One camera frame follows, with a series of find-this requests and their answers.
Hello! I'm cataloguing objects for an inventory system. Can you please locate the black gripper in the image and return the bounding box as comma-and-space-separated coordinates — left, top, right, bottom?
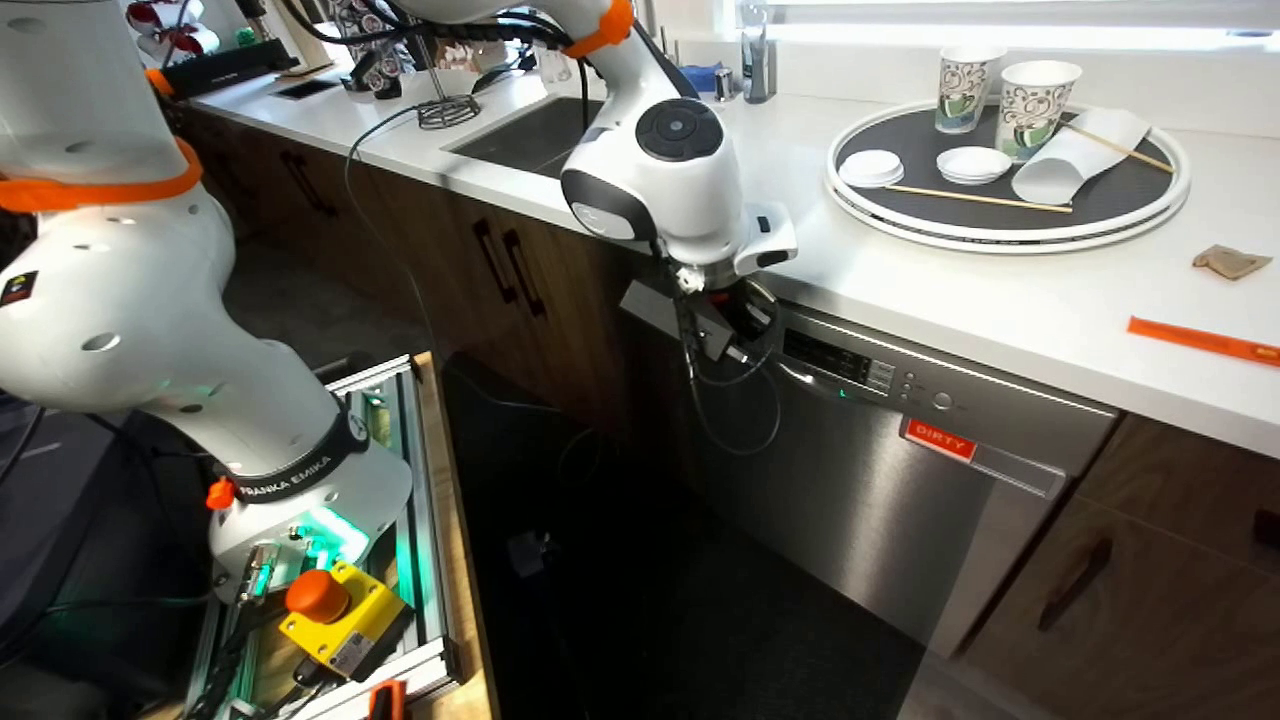
616, 271, 786, 377

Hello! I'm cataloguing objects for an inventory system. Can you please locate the stainless steel dishwasher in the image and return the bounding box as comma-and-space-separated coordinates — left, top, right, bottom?
624, 282, 1119, 659

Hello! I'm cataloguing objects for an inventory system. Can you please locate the small white dish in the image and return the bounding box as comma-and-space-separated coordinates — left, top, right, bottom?
933, 140, 1021, 191
836, 144, 908, 191

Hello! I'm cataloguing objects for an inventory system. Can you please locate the wooden chopstick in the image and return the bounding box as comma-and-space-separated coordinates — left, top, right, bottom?
887, 179, 1080, 221
1061, 120, 1180, 179

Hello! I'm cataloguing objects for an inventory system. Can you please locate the chrome kitchen faucet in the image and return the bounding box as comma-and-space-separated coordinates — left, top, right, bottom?
735, 0, 780, 107

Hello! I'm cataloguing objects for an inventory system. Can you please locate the stainless steel sink basin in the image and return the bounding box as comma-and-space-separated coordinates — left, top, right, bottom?
443, 92, 611, 185

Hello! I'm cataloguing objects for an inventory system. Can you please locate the patterned paper cup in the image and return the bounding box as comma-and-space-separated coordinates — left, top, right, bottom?
933, 45, 1008, 140

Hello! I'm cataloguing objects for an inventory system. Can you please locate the white cup right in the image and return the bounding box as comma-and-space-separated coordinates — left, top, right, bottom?
991, 57, 1089, 170

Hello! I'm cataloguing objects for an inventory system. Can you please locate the rolled white napkin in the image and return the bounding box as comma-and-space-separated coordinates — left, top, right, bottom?
1008, 103, 1155, 212

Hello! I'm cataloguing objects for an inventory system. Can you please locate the round white-rimmed black tray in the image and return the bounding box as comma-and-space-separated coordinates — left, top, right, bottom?
826, 101, 1195, 262

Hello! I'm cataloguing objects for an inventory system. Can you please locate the orange flat strip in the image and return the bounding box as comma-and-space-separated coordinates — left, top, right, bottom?
1125, 313, 1280, 371

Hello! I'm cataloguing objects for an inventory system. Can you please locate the yellow emergency stop box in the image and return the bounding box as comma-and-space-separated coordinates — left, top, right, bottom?
274, 560, 407, 674

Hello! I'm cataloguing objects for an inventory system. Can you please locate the small brown paper piece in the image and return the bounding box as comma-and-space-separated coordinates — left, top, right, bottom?
1187, 240, 1276, 286

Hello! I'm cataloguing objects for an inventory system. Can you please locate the dark grey bag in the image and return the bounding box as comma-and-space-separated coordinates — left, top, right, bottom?
0, 392, 215, 703

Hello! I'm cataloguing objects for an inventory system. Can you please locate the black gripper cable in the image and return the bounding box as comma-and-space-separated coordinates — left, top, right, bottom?
667, 295, 793, 462

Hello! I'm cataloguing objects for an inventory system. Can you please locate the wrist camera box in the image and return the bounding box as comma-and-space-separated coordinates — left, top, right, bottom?
728, 206, 804, 286

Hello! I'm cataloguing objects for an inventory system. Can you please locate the blue handled dish brush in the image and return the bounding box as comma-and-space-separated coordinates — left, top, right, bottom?
675, 61, 734, 103

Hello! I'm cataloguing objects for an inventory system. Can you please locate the brown cabinet with black handles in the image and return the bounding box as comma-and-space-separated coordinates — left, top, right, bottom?
175, 107, 650, 449

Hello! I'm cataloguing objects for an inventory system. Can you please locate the aluminium frame robot cart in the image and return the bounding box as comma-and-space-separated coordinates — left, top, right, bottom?
179, 349, 501, 720

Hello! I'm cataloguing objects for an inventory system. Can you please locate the thin grey cable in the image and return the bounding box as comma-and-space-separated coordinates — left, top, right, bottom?
339, 92, 466, 365

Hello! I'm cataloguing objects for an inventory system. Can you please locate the brown cabinet with one handle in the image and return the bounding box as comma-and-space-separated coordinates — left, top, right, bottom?
917, 411, 1280, 720

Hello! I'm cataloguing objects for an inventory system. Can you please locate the red handled tool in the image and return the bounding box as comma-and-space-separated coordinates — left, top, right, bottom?
365, 678, 412, 720

